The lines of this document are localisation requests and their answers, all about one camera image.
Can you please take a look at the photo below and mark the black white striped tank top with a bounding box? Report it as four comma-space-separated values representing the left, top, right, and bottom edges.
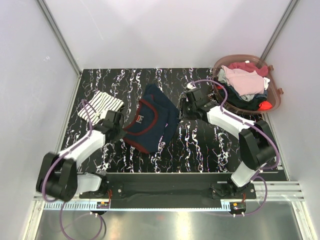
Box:
77, 91, 125, 125

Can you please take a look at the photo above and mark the navy tank top red trim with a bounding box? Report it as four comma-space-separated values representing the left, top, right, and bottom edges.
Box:
123, 83, 180, 154

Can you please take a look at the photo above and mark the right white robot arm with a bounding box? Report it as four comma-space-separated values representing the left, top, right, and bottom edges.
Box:
180, 88, 279, 199

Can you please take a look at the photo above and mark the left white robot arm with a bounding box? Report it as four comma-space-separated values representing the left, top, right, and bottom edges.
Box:
35, 110, 125, 202

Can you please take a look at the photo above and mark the light pink garment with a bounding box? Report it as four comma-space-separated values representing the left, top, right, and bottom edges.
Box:
221, 65, 270, 96

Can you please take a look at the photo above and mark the orange red garment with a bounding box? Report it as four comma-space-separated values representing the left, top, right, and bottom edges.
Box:
258, 100, 273, 111

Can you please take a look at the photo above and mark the left small circuit board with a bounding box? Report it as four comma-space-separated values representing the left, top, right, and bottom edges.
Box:
96, 201, 110, 209

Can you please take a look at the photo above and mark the small circuit board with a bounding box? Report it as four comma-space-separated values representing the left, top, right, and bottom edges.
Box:
230, 202, 247, 212
96, 201, 110, 209

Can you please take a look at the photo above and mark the brown translucent plastic basket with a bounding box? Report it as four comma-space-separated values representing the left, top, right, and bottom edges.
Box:
212, 54, 284, 115

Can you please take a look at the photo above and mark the right small circuit board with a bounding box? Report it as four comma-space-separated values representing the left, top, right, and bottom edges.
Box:
230, 202, 247, 212

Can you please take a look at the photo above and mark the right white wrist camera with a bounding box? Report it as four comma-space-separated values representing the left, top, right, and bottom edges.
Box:
186, 83, 197, 90

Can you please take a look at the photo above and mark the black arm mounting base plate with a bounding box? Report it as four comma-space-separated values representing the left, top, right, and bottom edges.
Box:
73, 173, 257, 211

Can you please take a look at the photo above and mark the aluminium frame rail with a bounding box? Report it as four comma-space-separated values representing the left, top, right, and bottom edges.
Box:
32, 180, 305, 202

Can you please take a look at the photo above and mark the left aluminium corner post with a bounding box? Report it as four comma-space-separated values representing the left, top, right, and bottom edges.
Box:
36, 0, 82, 77

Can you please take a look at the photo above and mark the aluminium corner post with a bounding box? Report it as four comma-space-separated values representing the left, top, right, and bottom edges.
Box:
36, 0, 82, 77
260, 0, 300, 61

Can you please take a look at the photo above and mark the right aluminium corner post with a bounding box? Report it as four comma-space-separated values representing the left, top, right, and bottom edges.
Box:
260, 0, 300, 61

